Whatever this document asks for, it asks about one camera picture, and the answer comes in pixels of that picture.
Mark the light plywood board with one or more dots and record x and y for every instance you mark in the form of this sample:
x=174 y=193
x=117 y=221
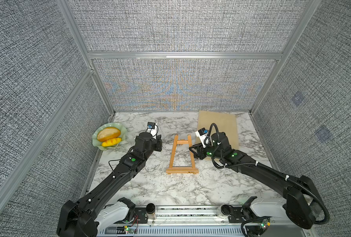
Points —
x=225 y=122

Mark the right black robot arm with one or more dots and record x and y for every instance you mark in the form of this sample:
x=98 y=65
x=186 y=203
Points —
x=304 y=205

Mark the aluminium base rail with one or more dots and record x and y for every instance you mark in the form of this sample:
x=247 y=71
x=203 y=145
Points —
x=195 y=215

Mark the small circuit board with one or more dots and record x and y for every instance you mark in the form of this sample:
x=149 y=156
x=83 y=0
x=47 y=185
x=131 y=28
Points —
x=264 y=225
x=126 y=230

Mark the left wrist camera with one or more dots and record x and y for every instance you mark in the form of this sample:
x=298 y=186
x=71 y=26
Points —
x=152 y=128

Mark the black lens cap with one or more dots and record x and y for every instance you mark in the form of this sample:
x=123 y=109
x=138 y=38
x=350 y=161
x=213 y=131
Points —
x=225 y=210
x=151 y=211

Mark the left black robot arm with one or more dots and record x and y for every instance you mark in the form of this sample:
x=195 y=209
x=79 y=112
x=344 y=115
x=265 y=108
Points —
x=79 y=219

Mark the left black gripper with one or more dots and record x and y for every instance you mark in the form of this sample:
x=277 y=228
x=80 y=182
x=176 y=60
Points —
x=157 y=141

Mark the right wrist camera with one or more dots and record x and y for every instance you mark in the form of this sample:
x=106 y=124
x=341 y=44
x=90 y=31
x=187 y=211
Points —
x=203 y=135

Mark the left small circuit board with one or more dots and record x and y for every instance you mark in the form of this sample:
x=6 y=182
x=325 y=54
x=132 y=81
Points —
x=126 y=230

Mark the right black lens cap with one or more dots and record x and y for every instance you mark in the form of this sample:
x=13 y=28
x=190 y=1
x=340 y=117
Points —
x=225 y=210

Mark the left black lens cap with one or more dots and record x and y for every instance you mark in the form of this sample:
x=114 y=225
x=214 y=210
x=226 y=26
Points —
x=151 y=211

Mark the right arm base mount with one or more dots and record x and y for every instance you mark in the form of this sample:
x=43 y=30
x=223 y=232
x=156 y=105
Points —
x=241 y=213

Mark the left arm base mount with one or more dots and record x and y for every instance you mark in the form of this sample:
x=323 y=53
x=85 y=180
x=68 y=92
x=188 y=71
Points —
x=137 y=213

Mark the brown bread roll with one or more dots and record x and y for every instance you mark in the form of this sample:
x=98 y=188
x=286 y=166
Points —
x=108 y=133

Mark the right small circuit board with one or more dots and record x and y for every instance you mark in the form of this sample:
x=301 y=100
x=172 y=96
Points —
x=264 y=225

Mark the yellow corn cob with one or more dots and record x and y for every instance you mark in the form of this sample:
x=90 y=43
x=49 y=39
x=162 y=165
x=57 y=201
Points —
x=111 y=142

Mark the small wooden easel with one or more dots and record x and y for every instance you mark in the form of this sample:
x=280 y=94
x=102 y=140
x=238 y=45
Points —
x=181 y=169

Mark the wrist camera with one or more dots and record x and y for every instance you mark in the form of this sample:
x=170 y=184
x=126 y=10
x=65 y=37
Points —
x=152 y=128
x=203 y=135

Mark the green glass plate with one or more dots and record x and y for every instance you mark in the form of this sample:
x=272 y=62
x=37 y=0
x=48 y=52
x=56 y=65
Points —
x=123 y=134

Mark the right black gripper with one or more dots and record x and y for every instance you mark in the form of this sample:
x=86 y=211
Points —
x=199 y=151

